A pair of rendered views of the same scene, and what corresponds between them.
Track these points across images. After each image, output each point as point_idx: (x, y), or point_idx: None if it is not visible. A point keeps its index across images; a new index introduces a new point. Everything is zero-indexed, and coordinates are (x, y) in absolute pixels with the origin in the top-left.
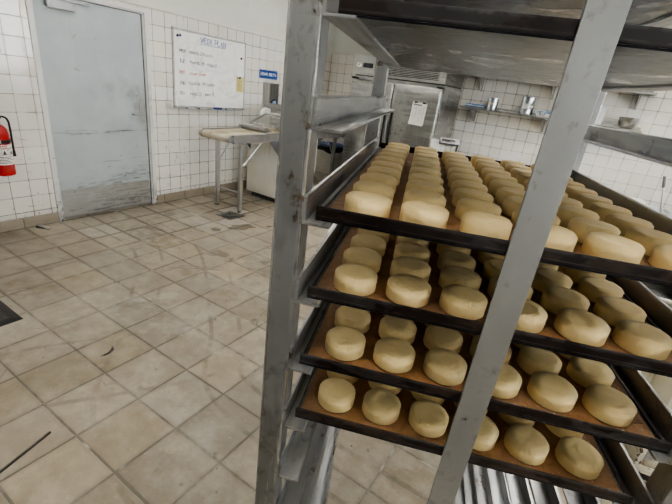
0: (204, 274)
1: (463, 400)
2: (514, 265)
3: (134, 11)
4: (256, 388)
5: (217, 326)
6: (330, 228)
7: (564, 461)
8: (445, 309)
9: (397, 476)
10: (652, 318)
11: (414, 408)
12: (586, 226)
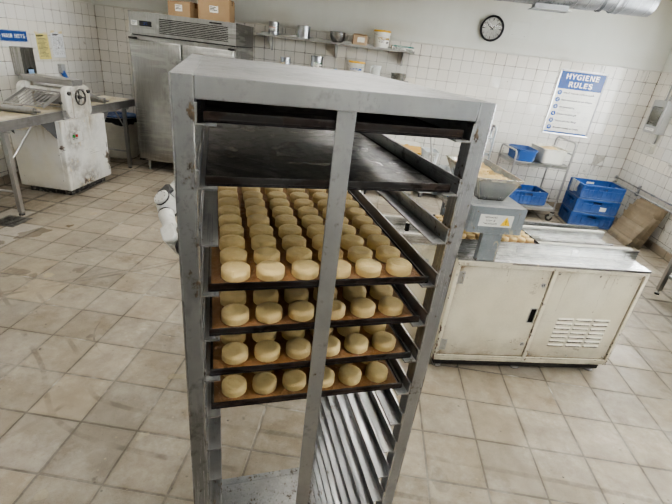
0: (4, 301)
1: (312, 365)
2: (323, 291)
3: None
4: (117, 403)
5: (46, 355)
6: (164, 235)
7: (369, 377)
8: (292, 318)
9: (273, 429)
10: (398, 288)
11: (285, 377)
12: (356, 254)
